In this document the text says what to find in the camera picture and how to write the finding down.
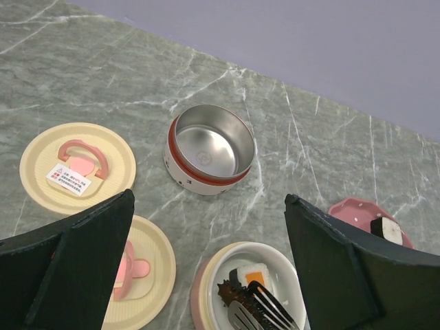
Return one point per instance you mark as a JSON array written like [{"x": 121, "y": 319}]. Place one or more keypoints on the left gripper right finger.
[{"x": 351, "y": 279}]

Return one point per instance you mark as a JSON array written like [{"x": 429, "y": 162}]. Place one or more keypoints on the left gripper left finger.
[{"x": 61, "y": 275}]

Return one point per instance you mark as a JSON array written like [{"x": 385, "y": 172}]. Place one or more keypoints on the white sushi piece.
[{"x": 387, "y": 229}]

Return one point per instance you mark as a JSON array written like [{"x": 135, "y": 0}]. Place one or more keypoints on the metal tongs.
[{"x": 275, "y": 316}]

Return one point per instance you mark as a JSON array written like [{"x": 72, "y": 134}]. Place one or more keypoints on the orange topped sushi piece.
[{"x": 245, "y": 274}]

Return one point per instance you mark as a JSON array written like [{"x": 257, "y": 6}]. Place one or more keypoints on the dark brown food piece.
[{"x": 229, "y": 290}]

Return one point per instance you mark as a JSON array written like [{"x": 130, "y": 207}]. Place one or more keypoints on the pink lunch box tier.
[{"x": 241, "y": 263}]

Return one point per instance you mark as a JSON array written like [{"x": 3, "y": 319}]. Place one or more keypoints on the steel lunch box bowl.
[{"x": 208, "y": 150}]

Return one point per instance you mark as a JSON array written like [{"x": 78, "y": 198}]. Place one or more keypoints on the pink scalloped plate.
[{"x": 360, "y": 212}]

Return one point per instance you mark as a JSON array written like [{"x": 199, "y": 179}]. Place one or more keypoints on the cream lid with pink handle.
[{"x": 145, "y": 278}]

